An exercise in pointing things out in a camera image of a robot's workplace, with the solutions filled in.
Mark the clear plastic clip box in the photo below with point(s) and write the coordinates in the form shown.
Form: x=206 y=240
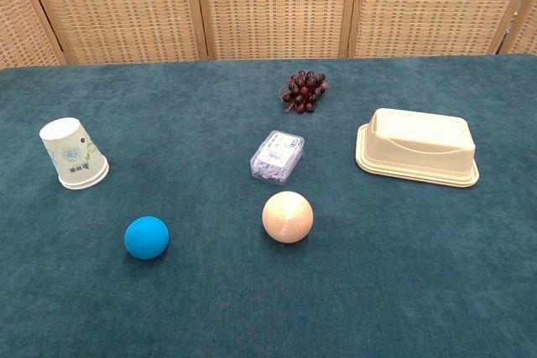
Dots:
x=277 y=159

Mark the teal table cloth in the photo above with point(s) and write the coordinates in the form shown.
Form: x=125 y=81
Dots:
x=210 y=312

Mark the beige wooden ball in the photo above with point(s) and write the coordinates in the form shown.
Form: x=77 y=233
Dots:
x=288 y=217

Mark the blue ball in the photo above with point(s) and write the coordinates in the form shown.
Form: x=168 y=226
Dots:
x=147 y=237

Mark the cream plastic food tray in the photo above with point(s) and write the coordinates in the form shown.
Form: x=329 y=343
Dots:
x=419 y=144

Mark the white floral paper cup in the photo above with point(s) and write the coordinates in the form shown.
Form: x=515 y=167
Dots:
x=69 y=146
x=86 y=185

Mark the dark red grape bunch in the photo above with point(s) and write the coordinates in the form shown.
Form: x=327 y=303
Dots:
x=305 y=91

